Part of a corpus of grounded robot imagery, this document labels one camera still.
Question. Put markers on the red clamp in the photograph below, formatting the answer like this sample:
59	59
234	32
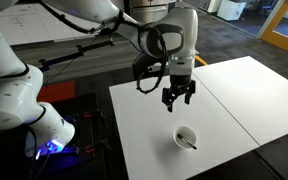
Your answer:
90	149
88	115

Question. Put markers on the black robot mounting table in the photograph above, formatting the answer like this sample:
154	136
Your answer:
80	103

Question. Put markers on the white bowl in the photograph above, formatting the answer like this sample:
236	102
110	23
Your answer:
184	143

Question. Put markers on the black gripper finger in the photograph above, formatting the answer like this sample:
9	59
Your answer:
189	91
169	98

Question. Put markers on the small white box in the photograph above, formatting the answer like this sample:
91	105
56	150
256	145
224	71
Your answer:
214	5

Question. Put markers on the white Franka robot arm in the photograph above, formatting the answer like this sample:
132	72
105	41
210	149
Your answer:
10	100

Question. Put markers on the orange door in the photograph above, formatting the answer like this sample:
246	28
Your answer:
280	36

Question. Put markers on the stainless steel appliance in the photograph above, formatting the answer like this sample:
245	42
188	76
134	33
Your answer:
147	10

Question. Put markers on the white door frame post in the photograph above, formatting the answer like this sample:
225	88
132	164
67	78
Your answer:
271	17

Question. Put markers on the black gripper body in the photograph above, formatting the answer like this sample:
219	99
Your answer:
180	81

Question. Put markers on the black chair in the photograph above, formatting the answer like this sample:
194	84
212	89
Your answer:
140	68

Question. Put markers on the black marker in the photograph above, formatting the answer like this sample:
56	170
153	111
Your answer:
187	142

